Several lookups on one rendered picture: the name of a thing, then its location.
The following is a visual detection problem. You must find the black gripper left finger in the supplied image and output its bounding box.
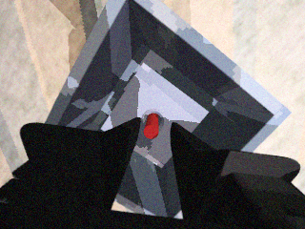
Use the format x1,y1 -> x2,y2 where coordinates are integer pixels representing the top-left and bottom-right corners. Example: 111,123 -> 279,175
19,117 -> 141,210

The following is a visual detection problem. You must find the grey open box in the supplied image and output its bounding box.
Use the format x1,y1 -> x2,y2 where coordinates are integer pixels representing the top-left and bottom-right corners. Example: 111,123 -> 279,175
45,0 -> 292,219

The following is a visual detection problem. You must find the red peg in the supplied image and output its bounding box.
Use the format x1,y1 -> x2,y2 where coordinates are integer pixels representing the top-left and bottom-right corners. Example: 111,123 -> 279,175
144,113 -> 158,139

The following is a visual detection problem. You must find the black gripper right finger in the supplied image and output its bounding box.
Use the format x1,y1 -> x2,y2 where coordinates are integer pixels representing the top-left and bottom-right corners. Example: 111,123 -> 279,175
170,122 -> 300,221

